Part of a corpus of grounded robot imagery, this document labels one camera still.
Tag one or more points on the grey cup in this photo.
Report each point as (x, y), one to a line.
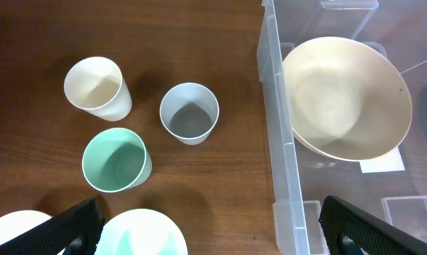
(189, 111)

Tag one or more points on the beige bowl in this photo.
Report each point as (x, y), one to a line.
(347, 101)

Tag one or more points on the yellow bowl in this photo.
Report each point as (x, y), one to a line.
(19, 222)

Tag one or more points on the mint green bowl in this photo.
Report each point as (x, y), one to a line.
(141, 231)

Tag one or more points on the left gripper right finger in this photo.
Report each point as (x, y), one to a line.
(350, 230)

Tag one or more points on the mint green cup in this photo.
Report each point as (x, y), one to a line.
(115, 160)

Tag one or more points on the clear plastic storage bin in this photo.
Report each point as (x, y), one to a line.
(302, 179)

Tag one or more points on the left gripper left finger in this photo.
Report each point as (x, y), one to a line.
(75, 231)

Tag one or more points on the beige cup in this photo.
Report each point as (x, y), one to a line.
(96, 85)

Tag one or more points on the white label in bin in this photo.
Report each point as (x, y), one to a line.
(391, 161)

